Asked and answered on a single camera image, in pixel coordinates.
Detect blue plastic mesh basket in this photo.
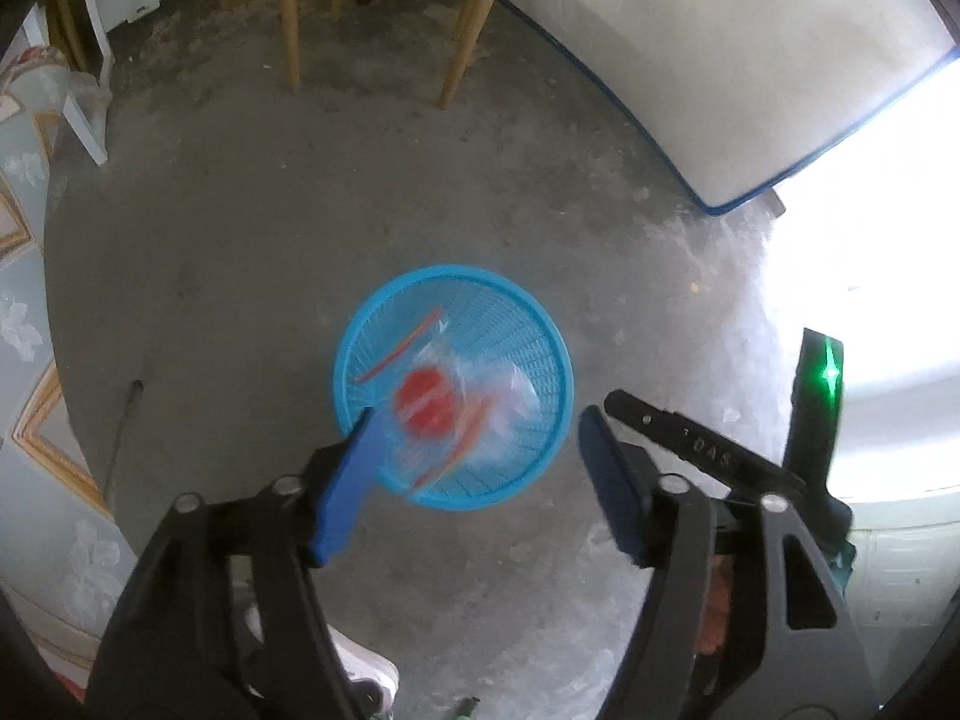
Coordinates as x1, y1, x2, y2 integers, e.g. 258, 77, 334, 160
332, 264, 577, 512

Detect wooden chair black seat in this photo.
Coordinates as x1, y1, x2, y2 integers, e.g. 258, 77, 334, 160
279, 0, 524, 110

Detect clear plastic bag red print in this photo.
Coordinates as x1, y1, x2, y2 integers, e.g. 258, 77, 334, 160
352, 306, 541, 497

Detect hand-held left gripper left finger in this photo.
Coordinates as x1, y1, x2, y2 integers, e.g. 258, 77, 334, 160
82, 406, 387, 720

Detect white mattress blue edge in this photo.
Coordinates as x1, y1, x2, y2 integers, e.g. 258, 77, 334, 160
495, 0, 960, 215

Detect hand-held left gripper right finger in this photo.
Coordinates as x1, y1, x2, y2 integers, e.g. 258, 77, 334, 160
577, 405, 878, 720

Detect fruit print tablecloth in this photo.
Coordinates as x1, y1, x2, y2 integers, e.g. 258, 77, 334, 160
0, 45, 143, 680

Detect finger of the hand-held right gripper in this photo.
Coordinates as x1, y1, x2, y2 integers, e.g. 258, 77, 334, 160
606, 388, 805, 497

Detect white side table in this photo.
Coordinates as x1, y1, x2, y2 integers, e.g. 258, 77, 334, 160
22, 0, 115, 166

